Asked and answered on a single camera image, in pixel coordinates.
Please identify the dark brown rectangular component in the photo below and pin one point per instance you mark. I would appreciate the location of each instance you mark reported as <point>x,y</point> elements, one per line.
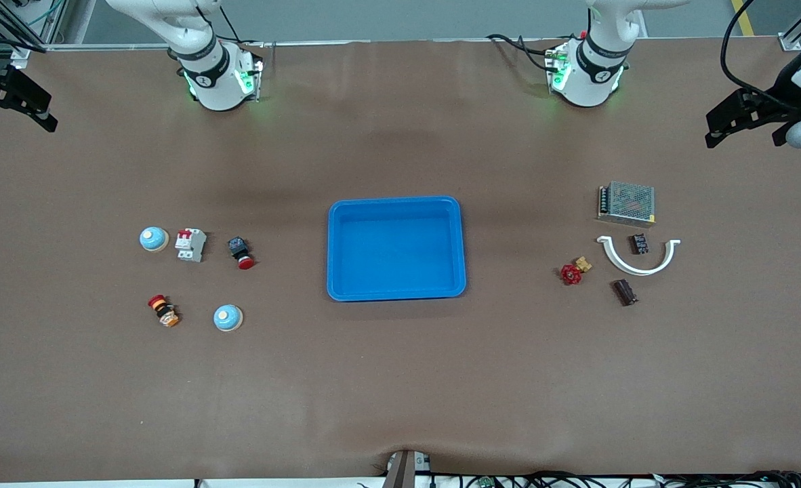
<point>625,292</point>

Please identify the light blue call bell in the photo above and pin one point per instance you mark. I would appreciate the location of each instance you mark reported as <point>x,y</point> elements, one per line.
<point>153,239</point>
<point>228,318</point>

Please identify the metal mesh power supply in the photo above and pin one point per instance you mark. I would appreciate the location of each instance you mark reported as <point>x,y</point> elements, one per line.
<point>627,203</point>

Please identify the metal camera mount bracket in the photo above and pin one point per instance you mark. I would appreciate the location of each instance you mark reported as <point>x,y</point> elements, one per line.
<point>404,471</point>

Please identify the small black terminal block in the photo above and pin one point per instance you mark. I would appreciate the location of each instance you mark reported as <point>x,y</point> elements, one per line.
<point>639,244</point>

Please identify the red yellow push button switch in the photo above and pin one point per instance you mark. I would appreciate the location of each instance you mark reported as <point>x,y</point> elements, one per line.
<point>163,310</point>

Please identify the white half-round pipe clamp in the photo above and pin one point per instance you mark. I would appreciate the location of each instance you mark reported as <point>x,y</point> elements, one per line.
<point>638,271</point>

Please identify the black red emergency stop button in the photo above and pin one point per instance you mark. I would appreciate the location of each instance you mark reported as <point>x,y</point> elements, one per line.
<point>240,251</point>

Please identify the brass valve red handwheel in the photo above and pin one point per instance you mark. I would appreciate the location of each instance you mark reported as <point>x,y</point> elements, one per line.
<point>570,274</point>

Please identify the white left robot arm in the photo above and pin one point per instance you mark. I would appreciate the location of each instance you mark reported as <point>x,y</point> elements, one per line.
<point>600,61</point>

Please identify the black aluminium frame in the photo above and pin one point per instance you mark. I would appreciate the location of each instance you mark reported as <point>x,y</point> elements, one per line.
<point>4,26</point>

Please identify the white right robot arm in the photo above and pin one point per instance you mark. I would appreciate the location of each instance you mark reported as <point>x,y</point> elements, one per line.
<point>204,41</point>

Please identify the silver table edge rail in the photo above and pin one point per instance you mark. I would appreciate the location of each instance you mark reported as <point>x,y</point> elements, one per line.
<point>102,46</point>

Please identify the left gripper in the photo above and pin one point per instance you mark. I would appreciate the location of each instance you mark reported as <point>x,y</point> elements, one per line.
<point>777,102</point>

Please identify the blue plastic tray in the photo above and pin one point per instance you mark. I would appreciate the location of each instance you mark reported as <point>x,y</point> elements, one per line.
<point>396,251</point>

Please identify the white circuit breaker red switch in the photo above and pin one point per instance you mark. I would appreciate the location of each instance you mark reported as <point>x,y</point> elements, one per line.
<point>190,245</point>

